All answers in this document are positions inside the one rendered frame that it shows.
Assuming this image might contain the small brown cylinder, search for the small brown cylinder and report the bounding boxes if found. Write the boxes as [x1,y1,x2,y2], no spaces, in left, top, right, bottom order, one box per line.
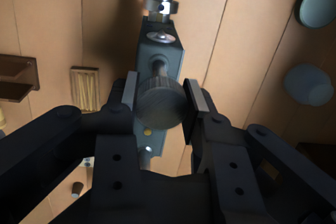
[70,181,85,199]

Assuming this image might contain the dark knurled thumbscrew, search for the dark knurled thumbscrew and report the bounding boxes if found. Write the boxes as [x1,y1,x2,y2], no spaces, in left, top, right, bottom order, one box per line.
[134,59,189,131]

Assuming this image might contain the steel centre point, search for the steel centre point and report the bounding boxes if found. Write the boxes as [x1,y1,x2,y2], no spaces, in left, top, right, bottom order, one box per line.
[146,29,177,44]

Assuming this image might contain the grey-blue tailstock block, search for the grey-blue tailstock block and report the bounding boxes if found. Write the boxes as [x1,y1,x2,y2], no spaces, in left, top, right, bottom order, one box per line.
[132,16,185,159]

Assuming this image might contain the grey-green round tin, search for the grey-green round tin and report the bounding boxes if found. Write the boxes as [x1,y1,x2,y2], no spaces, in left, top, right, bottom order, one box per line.
[294,0,336,30]

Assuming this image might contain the blue-grey round cap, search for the blue-grey round cap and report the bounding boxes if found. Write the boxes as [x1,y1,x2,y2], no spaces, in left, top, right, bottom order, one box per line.
[283,63,335,108]

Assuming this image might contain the brown wooden tray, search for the brown wooden tray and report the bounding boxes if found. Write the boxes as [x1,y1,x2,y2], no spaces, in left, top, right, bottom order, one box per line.
[0,53,41,103]

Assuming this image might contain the steel collar ring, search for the steel collar ring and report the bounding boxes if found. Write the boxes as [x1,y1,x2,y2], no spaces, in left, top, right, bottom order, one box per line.
[143,0,180,16]

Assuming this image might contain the wooden box of sticks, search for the wooden box of sticks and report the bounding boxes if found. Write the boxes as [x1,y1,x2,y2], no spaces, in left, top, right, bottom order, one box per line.
[69,65,101,114]

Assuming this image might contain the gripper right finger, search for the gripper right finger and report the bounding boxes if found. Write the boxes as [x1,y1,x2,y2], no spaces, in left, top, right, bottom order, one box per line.
[182,77,336,214]

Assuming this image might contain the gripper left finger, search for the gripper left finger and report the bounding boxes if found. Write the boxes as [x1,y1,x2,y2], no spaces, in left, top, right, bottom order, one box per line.
[0,70,143,204]

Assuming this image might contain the cream round post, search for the cream round post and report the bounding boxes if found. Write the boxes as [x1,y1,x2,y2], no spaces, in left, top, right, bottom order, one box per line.
[0,105,8,130]

